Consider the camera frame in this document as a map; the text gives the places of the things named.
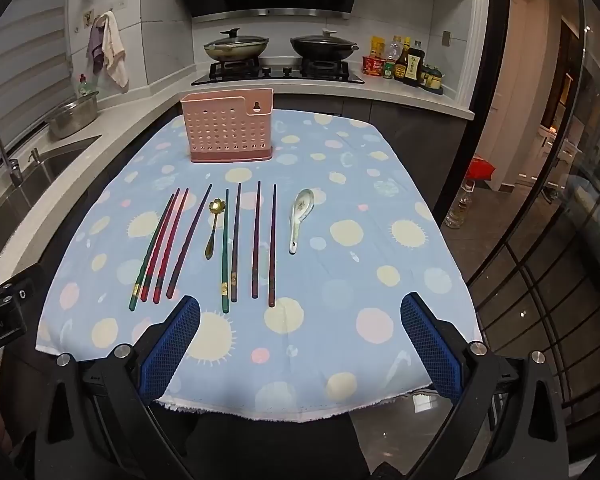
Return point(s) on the grey window blind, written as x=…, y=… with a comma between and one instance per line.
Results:
x=20, y=60

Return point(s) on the stainless steel bowl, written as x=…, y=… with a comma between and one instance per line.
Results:
x=72, y=117

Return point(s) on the white hanging towel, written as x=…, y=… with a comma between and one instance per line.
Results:
x=115, y=50

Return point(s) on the yellow seasoning packet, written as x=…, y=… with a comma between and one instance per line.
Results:
x=377, y=46

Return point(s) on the yellow label vinegar bottle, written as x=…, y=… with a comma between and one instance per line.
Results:
x=401, y=65

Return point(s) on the grey wall outlet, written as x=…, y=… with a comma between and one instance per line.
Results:
x=447, y=38

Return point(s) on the clear plastic oil bottle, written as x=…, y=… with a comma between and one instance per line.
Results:
x=394, y=50

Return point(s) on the white cabinet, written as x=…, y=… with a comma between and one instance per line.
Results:
x=560, y=145

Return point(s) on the purple hanging towel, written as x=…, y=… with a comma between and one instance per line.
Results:
x=95, y=47

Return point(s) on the red green chopsticks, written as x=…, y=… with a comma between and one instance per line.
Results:
x=171, y=245

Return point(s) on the black wok with lid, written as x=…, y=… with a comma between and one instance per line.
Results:
x=322, y=47

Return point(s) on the small chrome tap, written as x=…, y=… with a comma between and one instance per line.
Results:
x=35, y=155

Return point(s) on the dark brown chopstick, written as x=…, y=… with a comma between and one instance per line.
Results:
x=256, y=245
x=272, y=250
x=236, y=245

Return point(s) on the olive wok with glass lid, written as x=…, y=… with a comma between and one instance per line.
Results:
x=235, y=47

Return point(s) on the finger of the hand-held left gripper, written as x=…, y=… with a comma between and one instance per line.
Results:
x=22, y=285

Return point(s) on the red chopstick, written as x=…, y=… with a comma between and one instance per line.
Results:
x=161, y=245

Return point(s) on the dark soy sauce bottle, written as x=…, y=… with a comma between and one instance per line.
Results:
x=414, y=67

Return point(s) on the gold flower spoon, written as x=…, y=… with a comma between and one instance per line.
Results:
x=215, y=206

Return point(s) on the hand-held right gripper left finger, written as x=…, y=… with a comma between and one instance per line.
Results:
x=172, y=350

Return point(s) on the red bag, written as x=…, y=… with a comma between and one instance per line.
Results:
x=481, y=169

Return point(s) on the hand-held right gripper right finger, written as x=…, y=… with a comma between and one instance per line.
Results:
x=430, y=345

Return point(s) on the green chopstick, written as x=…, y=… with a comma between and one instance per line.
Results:
x=225, y=260
x=150, y=255

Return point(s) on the pink perforated utensil holder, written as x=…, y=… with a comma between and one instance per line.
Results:
x=225, y=130

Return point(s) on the black gas stove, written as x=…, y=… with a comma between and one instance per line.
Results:
x=280, y=76

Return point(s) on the black framed glass door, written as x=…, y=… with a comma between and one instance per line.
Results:
x=555, y=270

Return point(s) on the small green cap bottle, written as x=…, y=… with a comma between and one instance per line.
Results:
x=390, y=72

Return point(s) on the white ceramic spoon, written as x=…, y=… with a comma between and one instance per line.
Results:
x=302, y=202

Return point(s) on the purple chopstick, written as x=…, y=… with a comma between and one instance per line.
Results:
x=190, y=240

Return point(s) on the green dish soap bottle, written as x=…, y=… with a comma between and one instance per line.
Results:
x=85, y=87

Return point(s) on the stainless steel sink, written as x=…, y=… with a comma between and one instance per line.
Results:
x=30, y=185

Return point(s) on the blue polka dot tablecloth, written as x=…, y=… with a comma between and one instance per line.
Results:
x=330, y=260

